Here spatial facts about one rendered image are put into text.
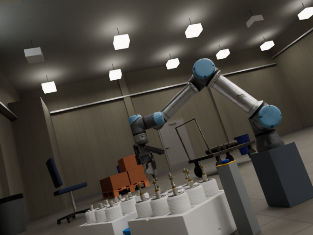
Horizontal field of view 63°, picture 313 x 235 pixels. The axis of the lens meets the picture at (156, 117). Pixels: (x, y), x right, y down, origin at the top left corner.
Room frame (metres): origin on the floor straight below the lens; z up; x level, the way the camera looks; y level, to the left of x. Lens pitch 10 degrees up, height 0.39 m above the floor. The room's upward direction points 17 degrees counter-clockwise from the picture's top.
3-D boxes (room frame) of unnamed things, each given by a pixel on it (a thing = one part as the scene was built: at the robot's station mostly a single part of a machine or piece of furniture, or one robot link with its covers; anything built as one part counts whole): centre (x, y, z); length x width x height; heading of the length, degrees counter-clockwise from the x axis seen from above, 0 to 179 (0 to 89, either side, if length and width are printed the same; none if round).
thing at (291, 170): (1.49, -0.57, 0.15); 0.18 x 0.18 x 0.30; 17
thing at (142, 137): (1.42, 0.12, 0.57); 0.08 x 0.08 x 0.05
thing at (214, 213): (1.35, 0.02, 0.09); 0.39 x 0.39 x 0.18; 46
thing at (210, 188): (1.35, -0.15, 0.16); 0.10 x 0.10 x 0.18
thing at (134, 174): (6.86, 1.37, 0.42); 1.53 x 1.15 x 0.84; 16
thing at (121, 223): (1.73, 0.42, 0.09); 0.39 x 0.39 x 0.18; 47
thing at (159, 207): (1.26, 0.10, 0.16); 0.10 x 0.10 x 0.18
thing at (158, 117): (1.43, 0.02, 0.64); 0.11 x 0.11 x 0.08; 85
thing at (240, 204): (1.20, -0.24, 0.16); 0.07 x 0.07 x 0.31; 46
